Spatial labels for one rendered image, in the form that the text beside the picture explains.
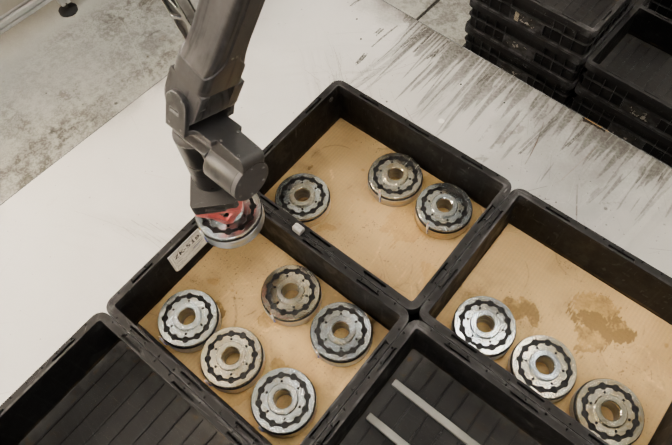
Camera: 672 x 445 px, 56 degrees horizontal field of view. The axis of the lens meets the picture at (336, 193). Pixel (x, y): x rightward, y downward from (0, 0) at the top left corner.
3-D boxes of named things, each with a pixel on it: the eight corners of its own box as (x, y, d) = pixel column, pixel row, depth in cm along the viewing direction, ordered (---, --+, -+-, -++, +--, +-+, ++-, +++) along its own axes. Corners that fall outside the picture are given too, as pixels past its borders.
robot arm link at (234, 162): (221, 62, 79) (165, 85, 74) (288, 108, 75) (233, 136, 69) (216, 136, 87) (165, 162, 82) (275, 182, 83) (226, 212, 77)
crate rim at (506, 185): (233, 187, 115) (230, 180, 113) (337, 84, 126) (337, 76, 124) (413, 319, 101) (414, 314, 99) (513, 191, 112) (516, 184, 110)
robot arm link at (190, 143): (193, 99, 81) (159, 128, 79) (231, 127, 78) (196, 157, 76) (206, 131, 87) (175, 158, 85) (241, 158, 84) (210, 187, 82)
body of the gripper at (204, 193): (238, 148, 93) (227, 117, 86) (240, 209, 87) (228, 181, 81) (193, 153, 93) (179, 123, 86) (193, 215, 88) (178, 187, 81)
